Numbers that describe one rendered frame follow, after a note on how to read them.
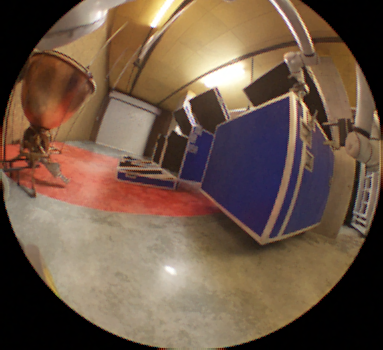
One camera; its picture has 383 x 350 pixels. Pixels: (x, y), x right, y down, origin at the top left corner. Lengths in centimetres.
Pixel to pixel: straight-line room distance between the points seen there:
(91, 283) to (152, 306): 20
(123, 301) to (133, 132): 730
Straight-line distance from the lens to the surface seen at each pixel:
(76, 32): 25
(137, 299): 48
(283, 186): 60
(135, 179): 152
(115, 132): 735
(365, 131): 59
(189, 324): 48
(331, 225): 200
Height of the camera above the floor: 44
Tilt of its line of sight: 2 degrees up
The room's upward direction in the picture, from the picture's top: 16 degrees clockwise
